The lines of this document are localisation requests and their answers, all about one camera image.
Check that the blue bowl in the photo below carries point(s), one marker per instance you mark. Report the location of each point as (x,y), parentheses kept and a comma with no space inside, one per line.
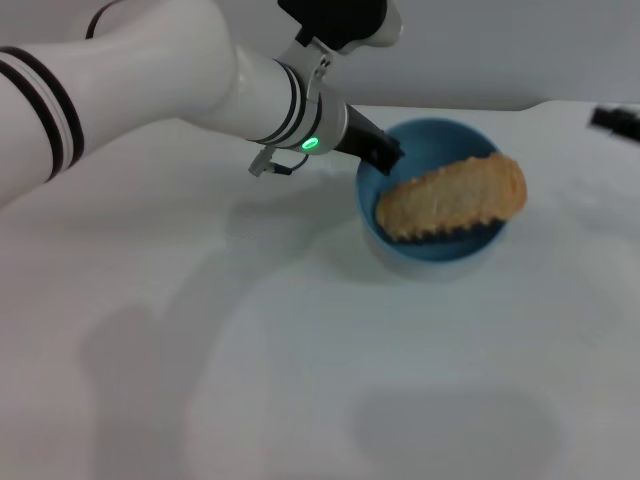
(425,137)

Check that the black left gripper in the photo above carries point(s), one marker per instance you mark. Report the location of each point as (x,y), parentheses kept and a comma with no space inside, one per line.
(360,137)

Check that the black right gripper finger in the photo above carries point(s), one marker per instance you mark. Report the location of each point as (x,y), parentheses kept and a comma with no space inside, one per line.
(617,122)

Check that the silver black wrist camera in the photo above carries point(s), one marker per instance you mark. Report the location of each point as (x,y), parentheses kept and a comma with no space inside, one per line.
(340,20)

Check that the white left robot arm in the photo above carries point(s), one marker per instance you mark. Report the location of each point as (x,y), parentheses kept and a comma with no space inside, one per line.
(150,85)

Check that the orange ridged bread loaf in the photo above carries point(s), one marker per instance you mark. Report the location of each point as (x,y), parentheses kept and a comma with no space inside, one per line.
(450,200)

